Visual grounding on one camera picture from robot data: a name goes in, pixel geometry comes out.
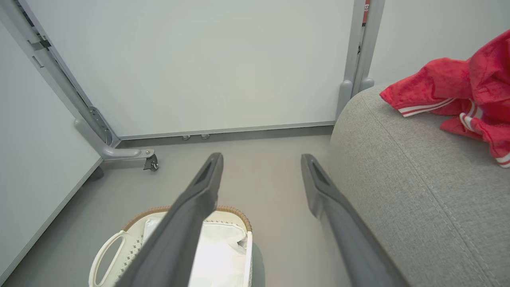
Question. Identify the grey upholstered seat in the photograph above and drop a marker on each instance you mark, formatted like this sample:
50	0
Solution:
418	191

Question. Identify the red sign behind partition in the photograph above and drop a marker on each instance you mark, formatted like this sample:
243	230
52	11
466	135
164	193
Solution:
366	11

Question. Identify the rounded grey partition post base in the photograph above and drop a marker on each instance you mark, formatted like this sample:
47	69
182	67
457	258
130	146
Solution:
367	84
344	97

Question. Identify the small metal caster wheel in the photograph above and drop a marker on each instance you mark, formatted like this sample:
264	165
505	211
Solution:
151	162

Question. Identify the red and white garment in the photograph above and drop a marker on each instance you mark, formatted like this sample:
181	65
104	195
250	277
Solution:
438	79

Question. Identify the white wicker laundry basket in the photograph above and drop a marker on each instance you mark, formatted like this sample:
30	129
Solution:
133	249

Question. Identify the wide white partition panel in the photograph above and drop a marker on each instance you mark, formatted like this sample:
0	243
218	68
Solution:
199	59

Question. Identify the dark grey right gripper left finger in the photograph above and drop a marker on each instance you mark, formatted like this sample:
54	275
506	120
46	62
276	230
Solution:
171	247

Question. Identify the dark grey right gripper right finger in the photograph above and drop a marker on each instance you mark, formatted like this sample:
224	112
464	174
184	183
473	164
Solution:
358	247

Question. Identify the grey metal partition foot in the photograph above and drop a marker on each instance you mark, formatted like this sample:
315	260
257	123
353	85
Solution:
119	152

